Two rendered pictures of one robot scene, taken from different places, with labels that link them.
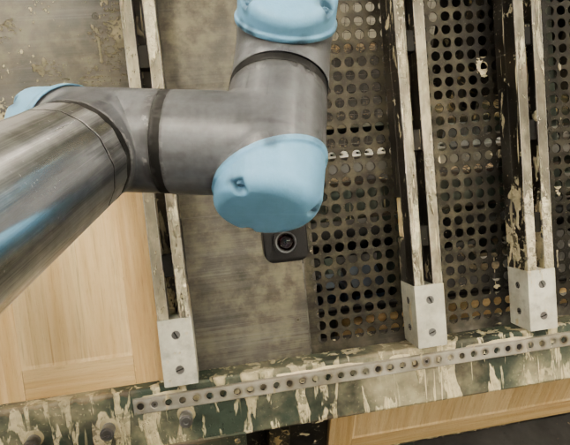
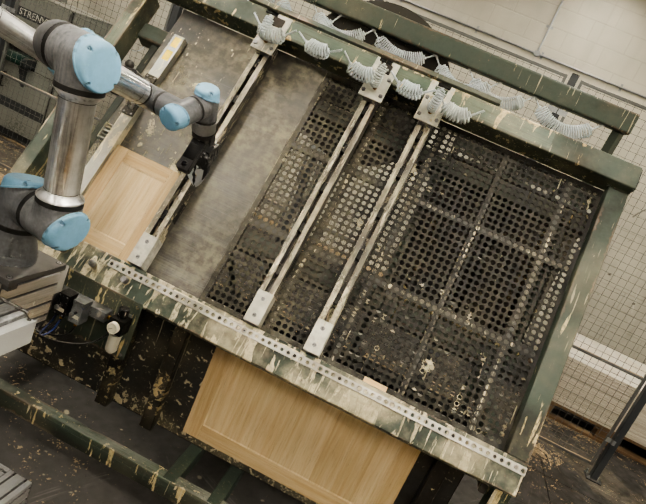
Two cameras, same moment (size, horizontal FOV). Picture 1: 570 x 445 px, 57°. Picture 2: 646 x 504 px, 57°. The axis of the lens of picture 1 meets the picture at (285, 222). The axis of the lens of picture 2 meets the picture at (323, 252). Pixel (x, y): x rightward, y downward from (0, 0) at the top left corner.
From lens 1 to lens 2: 1.54 m
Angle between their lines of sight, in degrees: 26
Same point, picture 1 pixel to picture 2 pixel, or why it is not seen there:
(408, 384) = (228, 336)
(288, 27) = (199, 92)
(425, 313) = (257, 303)
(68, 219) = (129, 86)
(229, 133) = (171, 101)
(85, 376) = (101, 241)
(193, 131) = (165, 98)
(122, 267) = (148, 208)
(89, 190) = (136, 88)
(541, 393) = (335, 481)
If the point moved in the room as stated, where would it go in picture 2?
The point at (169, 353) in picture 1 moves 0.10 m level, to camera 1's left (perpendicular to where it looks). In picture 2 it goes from (139, 247) to (119, 235)
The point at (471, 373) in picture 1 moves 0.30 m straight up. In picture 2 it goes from (262, 353) to (294, 279)
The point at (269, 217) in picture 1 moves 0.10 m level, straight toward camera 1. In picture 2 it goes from (167, 121) to (145, 118)
